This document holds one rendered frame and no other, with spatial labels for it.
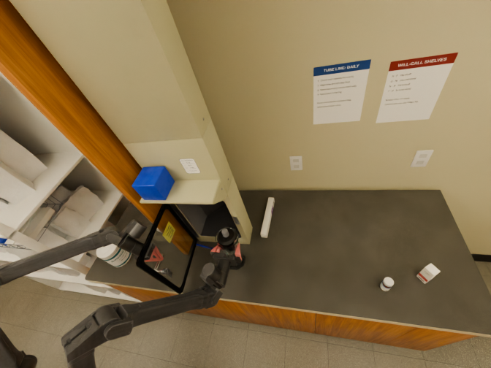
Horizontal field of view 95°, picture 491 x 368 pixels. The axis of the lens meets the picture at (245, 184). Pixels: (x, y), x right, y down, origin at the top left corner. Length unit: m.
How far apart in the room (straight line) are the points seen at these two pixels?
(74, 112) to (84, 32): 0.26
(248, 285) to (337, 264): 0.46
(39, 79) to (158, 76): 0.33
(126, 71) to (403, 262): 1.34
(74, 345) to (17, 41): 0.78
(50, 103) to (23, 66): 0.09
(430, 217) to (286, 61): 1.08
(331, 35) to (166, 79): 0.63
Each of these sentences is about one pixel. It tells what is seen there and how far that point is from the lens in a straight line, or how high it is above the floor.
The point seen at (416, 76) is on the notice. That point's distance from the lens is 1.18.
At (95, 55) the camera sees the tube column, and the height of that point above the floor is 1.99.
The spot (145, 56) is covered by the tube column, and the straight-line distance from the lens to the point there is 0.69.
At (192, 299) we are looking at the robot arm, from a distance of 0.95.
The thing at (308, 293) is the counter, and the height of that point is 0.94.
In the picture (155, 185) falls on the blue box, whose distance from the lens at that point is 0.87.
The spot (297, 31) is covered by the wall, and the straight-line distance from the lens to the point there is 1.02.
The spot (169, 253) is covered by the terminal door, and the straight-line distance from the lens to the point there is 1.16.
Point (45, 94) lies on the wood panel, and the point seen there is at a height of 1.94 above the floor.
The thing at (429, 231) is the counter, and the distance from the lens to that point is 1.48.
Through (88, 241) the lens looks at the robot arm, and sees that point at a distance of 1.09.
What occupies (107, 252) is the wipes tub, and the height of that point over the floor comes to 1.09.
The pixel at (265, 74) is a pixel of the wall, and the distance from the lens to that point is 1.08.
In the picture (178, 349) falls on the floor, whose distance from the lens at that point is 2.37.
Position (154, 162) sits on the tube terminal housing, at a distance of 0.94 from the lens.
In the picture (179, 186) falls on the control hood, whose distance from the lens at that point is 0.94.
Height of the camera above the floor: 2.12
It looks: 47 degrees down
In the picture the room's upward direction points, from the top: 18 degrees counter-clockwise
